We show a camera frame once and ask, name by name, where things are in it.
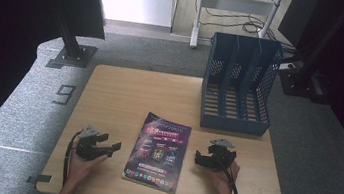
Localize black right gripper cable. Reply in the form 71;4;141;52
213;155;246;194

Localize purple cover book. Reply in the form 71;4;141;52
120;109;194;194

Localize black metal stand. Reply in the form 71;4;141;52
45;10;103;75
275;0;344;107

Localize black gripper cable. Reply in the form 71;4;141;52
59;128;85;189
213;155;246;194

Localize person's right hand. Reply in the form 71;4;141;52
207;158;242;194

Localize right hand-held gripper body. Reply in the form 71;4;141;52
201;136;240;174

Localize person's left hand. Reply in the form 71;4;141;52
66;148;109;188

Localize black floor cables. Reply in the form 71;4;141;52
196;0;305;57

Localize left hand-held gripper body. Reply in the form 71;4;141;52
74;123;103;163

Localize blue plastic file rack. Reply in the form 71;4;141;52
195;30;287;140

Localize white metal stand frame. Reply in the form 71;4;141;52
189;0;287;60

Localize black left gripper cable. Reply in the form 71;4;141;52
59;128;85;189

